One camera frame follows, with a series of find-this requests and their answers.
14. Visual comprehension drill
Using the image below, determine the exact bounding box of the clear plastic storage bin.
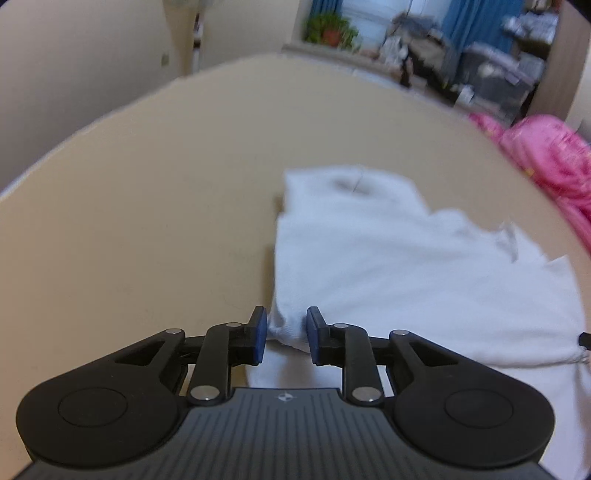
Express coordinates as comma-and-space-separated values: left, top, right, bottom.
454, 41, 546, 124

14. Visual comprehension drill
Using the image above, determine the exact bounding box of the pink blanket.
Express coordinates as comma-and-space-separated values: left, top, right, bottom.
468, 113, 591, 256

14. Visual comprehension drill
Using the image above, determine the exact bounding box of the potted green plant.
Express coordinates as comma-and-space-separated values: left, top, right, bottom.
304, 11, 362, 49

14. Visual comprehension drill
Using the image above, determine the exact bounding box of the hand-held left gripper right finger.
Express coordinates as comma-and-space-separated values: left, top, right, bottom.
305, 305, 468, 407

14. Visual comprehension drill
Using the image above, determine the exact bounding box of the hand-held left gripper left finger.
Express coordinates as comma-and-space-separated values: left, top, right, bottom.
111, 305, 269, 407

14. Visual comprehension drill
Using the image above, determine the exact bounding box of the window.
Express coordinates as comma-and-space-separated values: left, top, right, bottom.
344, 0, 445, 34

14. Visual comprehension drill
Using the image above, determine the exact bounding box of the small white crumpled cloth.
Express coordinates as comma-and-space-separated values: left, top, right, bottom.
454, 85, 477, 110

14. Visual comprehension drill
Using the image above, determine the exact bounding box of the pile of dark clothes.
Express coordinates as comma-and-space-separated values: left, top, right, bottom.
378, 13, 463, 94

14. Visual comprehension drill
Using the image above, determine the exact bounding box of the stack of folded linens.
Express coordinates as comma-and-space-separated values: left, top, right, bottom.
501, 13, 560, 46

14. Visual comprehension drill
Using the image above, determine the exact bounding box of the blue curtain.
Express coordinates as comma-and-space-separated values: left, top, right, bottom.
308, 0, 345, 18
440, 0, 523, 52

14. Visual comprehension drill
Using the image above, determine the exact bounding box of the white garment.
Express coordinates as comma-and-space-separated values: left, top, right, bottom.
249, 165, 591, 480

